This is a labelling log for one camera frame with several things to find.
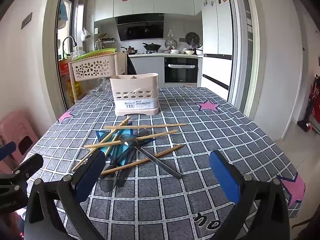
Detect black wok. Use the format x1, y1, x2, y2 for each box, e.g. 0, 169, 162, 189
142, 42, 162, 51

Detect black round fan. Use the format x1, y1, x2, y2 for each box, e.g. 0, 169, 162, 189
185, 32, 200, 48

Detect metal spoon with dark handle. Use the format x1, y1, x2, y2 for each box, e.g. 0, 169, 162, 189
119, 133, 183, 180

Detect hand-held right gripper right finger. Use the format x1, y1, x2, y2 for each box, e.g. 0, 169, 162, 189
209, 150, 298, 240

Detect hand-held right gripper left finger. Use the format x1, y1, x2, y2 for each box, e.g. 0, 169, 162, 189
24, 152, 107, 240

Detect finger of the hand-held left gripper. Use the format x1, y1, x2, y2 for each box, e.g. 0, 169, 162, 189
0, 142, 17, 160
0, 153, 44, 193

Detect metal dish rack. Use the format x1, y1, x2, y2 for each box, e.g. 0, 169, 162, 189
96, 38, 117, 50

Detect white upper cabinets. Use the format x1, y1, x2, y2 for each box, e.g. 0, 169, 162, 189
94, 0, 203, 22

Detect black range hood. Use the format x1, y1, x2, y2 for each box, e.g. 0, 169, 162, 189
115, 13, 165, 41

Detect black plastic spoon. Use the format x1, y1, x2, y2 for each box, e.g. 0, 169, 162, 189
116, 129, 151, 187
99, 140, 137, 193

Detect clear plastic wrapper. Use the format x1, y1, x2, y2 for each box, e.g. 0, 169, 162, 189
87, 78, 115, 100

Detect white refrigerator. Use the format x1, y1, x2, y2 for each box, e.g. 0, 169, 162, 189
200, 0, 234, 100

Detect green plastic tray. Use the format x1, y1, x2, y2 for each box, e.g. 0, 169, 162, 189
72, 48, 117, 61

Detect dark cloth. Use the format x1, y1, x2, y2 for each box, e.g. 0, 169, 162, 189
126, 54, 137, 77

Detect beige plastic storage cart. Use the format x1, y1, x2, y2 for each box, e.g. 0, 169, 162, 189
67, 52, 128, 104

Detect pink plastic stool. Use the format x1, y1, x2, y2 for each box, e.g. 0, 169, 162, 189
0, 111, 39, 178

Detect hanging white plastic bag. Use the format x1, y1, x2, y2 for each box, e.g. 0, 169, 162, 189
80, 27, 91, 42

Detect bamboo chopstick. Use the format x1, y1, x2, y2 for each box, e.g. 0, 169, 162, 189
72, 116, 131, 172
84, 130, 179, 149
104, 123, 187, 130
104, 119, 131, 157
101, 144, 184, 176

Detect grey wall switch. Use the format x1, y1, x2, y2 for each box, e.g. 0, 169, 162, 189
21, 12, 33, 29

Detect grey checked tablecloth with stars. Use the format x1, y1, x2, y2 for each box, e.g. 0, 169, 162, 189
24, 86, 306, 240

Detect black built-in oven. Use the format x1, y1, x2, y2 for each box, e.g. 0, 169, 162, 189
164, 57, 199, 84

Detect yellow snack bag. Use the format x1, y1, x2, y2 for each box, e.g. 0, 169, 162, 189
66, 79, 83, 100

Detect curved kitchen faucet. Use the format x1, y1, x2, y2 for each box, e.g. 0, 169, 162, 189
62, 36, 77, 58

